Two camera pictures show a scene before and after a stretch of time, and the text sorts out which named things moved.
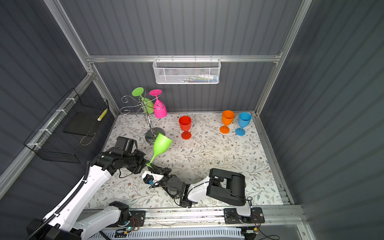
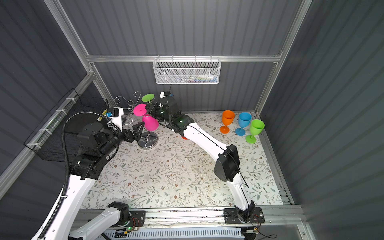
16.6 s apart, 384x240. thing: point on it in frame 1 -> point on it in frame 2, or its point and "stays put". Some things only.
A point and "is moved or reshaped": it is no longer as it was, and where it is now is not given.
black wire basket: x=70 y=127 stays put
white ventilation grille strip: x=173 y=233 stays put
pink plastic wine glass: x=159 y=109 is moved or reshaped
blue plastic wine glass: x=244 y=120 stays put
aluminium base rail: x=287 y=217 stays put
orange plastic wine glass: x=228 y=117 stays put
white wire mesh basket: x=190 y=71 stays put
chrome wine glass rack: x=151 y=134 -> x=147 y=140
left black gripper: x=143 y=161 -> x=130 y=138
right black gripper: x=164 y=171 -> x=156 y=108
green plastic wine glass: x=161 y=144 -> x=256 y=127
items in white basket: x=199 y=78 stays put
